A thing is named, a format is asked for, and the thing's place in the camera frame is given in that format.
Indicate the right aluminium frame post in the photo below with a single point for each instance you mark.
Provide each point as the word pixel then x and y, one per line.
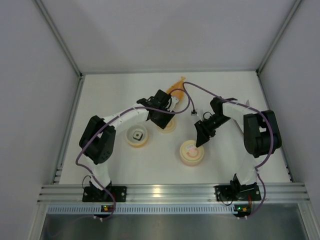
pixel 288 17

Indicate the aluminium mounting rail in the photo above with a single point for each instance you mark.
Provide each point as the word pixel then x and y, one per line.
pixel 277 193

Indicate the cream lid pink smiley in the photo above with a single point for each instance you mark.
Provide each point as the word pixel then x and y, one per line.
pixel 189 150

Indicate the black white sushi piece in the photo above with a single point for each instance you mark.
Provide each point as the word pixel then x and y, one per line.
pixel 137 135

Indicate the left aluminium frame post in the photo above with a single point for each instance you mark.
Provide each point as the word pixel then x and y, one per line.
pixel 43 11

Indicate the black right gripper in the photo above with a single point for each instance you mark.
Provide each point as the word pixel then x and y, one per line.
pixel 206 126

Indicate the orange boat-shaped dish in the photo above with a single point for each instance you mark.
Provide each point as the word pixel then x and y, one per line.
pixel 176 90

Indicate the cream lid orange smiley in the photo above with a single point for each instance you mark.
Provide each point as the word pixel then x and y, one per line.
pixel 170 127

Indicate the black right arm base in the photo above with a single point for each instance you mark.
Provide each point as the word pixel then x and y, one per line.
pixel 230 193

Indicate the grey slotted cable duct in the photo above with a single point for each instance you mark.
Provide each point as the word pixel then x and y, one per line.
pixel 143 209

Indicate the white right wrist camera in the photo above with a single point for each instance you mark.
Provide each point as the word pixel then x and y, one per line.
pixel 197 113

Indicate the cream bowl orange base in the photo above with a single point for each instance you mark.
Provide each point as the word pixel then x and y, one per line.
pixel 129 136

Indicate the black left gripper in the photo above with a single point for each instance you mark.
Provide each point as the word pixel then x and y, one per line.
pixel 163 120

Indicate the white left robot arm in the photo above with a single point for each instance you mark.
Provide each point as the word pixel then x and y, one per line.
pixel 98 140

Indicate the aluminium frame post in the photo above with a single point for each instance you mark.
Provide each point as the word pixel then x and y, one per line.
pixel 43 11
pixel 288 17

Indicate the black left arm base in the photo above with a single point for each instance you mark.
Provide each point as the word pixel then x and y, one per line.
pixel 120 193

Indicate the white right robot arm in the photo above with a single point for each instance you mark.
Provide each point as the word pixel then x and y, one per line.
pixel 260 133

